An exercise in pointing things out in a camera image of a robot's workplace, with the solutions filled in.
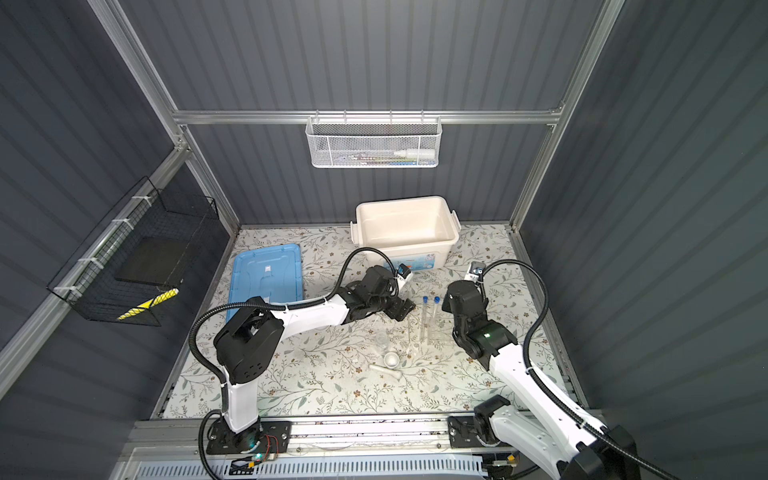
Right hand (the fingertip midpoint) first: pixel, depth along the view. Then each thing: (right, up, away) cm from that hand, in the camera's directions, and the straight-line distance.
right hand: (464, 288), depth 80 cm
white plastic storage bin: (-10, +17, +28) cm, 34 cm away
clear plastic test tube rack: (-11, -15, +12) cm, 21 cm away
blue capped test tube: (-8, -6, +19) cm, 22 cm away
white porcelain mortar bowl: (-20, -22, +5) cm, 30 cm away
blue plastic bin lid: (-61, +2, +26) cm, 67 cm away
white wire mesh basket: (-27, +56, +44) cm, 76 cm away
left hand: (-15, -4, +11) cm, 19 cm away
